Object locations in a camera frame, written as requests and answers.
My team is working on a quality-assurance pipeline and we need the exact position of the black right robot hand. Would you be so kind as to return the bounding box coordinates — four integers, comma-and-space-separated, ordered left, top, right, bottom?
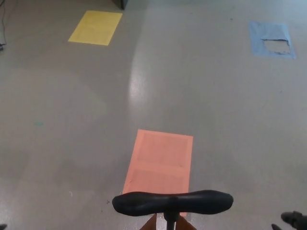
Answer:
271, 211, 307, 230

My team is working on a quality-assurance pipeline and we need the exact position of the orange paper sheet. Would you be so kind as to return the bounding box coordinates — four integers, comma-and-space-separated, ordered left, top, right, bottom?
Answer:
122, 129, 194, 218

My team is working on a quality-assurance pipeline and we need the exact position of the torn blue paper sheet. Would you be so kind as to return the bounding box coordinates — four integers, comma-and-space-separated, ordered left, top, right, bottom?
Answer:
248, 21, 296, 60

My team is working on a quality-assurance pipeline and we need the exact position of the yellow paper sheet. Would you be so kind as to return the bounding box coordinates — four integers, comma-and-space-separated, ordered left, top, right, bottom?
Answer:
68, 10, 123, 46

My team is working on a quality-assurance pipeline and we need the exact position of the dark furniture base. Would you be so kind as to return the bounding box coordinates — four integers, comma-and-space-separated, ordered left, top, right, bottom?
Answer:
112, 0, 130, 10

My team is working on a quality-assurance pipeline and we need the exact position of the thin black floor cable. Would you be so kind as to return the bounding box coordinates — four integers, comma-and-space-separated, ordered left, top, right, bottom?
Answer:
0, 0, 8, 51

